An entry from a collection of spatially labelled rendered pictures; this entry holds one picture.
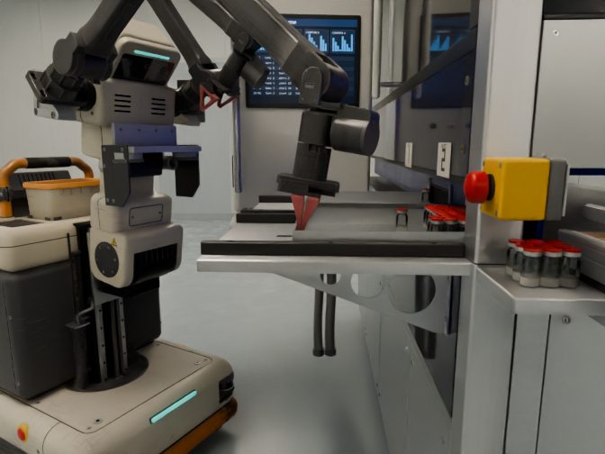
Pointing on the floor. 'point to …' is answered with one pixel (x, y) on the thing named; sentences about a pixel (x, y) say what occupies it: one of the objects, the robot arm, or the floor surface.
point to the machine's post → (485, 240)
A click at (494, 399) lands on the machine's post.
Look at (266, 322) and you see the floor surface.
